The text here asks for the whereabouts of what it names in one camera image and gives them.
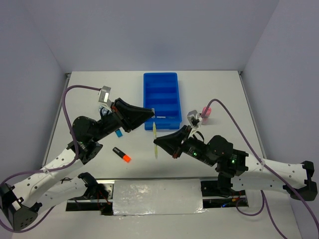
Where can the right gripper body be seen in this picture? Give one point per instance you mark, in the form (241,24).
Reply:
(194,148)

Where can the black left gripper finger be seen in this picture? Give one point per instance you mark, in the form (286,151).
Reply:
(130,111)
(133,123)

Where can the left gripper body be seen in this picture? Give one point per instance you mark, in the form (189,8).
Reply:
(110,122)

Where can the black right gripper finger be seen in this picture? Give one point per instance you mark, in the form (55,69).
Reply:
(176,137)
(170,148)

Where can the yellow thin pen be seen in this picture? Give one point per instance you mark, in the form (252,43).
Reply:
(155,136)

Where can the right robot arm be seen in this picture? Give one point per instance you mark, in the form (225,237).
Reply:
(238,170)

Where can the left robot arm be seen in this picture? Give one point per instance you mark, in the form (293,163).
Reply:
(24,201)

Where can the blue highlighter marker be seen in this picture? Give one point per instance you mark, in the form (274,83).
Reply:
(119,133)

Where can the pink lidded jar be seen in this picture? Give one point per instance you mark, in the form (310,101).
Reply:
(206,111)

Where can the blue compartment tray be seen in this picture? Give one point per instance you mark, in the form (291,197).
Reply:
(161,92)

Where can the orange highlighter marker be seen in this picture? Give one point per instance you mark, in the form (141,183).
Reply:
(121,154)

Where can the white foil panel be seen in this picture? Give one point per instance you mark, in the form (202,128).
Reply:
(157,197)

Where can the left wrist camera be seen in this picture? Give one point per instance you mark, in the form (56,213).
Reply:
(104,94)

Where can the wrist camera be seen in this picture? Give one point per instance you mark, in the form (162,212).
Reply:
(104,94)
(194,118)

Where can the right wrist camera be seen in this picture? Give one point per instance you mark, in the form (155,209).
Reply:
(194,118)

